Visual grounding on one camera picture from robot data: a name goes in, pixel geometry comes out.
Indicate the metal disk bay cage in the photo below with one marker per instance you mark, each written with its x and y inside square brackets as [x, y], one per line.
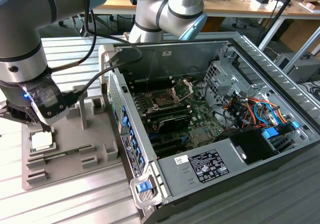
[221, 80]

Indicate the black plastic fan shroud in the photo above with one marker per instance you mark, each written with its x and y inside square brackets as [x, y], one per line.
[252, 144]

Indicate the open grey PC case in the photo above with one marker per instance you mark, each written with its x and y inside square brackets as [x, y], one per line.
[155, 64]

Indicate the hard disk in blue carrier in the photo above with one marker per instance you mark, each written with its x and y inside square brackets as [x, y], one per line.
[271, 133]

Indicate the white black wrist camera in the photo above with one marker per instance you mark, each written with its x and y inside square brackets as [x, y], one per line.
[50, 109]

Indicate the small open cardboard box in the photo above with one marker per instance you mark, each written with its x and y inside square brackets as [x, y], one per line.
[310, 7]

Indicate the green RAM stick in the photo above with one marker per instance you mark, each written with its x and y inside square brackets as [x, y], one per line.
[58, 155]

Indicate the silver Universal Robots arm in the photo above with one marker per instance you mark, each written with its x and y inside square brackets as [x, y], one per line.
[25, 21]

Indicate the thin metal locking lever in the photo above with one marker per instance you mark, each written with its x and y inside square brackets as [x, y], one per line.
[147, 85]

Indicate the silver square CPU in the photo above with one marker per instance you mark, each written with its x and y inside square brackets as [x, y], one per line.
[42, 140]

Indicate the grey chipset heatsink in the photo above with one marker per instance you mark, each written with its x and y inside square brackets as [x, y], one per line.
[198, 136]

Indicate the grey computer box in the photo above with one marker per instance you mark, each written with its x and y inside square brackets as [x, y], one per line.
[303, 67]

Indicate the black slanted pole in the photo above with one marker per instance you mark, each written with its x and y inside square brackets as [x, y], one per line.
[279, 12]

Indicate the black RAM slot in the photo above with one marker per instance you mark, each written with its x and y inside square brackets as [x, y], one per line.
[167, 108]
[172, 114]

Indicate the green motherboard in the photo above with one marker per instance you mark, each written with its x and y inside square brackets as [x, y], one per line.
[200, 120]

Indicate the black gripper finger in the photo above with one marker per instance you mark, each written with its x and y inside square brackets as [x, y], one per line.
[5, 109]
[46, 128]

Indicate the grey power supply with labels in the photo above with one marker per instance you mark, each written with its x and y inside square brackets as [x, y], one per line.
[232, 156]

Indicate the CPU socket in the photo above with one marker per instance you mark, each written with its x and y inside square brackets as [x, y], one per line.
[162, 101]

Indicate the black expansion slot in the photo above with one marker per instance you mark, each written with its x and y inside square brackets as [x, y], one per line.
[171, 151]
[167, 142]

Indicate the grey plastic parts rack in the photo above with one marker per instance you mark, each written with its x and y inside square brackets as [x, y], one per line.
[70, 139]

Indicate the black office chair base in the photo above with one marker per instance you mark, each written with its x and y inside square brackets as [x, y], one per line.
[101, 22]

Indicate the brown cardboard box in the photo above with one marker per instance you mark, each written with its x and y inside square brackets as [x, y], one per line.
[297, 34]

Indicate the black graphics card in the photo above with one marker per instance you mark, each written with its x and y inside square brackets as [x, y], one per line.
[175, 122]

